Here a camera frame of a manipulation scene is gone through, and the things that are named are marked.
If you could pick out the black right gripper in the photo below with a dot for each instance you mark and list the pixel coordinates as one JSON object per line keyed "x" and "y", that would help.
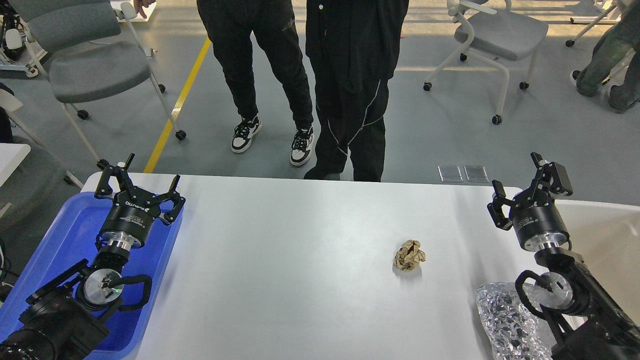
{"x": 532, "y": 212}

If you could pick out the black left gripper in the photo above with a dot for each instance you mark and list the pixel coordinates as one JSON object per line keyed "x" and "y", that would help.
{"x": 131, "y": 218}

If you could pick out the silver foil bag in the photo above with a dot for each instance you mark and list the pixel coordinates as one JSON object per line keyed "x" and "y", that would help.
{"x": 513, "y": 331}

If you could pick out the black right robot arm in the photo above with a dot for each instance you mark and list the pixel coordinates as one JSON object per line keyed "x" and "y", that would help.
{"x": 585, "y": 321}

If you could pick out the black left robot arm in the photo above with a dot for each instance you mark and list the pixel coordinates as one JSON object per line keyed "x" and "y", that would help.
{"x": 88, "y": 291}

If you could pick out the right metal floor plate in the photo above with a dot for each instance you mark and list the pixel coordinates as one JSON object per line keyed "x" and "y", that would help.
{"x": 476, "y": 174}

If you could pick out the metal floor plate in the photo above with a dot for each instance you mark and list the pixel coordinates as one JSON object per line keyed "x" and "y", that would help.
{"x": 450, "y": 174}
{"x": 476, "y": 174}

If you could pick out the blue plastic tray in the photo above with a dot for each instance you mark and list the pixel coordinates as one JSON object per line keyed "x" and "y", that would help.
{"x": 71, "y": 238}

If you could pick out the left metal floor plate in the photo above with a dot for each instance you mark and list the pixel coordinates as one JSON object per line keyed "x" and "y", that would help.
{"x": 450, "y": 174}

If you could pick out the white plastic bin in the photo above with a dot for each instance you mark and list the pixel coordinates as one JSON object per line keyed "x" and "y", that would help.
{"x": 607, "y": 235}

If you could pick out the white small table left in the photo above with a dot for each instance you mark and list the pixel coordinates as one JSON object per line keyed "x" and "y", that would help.
{"x": 11, "y": 155}

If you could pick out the crumpled brown paper ball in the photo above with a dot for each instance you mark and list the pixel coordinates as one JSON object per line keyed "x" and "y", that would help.
{"x": 409, "y": 256}

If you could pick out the grey chair left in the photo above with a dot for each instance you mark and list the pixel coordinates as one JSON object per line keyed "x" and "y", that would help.
{"x": 95, "y": 73}

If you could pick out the grey chair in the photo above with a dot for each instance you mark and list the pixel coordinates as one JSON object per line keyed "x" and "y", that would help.
{"x": 95, "y": 73}
{"x": 487, "y": 34}

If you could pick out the grey chair right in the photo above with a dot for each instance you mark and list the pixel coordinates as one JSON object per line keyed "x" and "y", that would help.
{"x": 487, "y": 34}

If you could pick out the person at right edge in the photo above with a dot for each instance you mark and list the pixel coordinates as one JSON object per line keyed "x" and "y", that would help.
{"x": 609, "y": 51}

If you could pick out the person in black coat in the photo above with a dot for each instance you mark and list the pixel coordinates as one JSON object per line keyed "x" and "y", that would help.
{"x": 353, "y": 47}

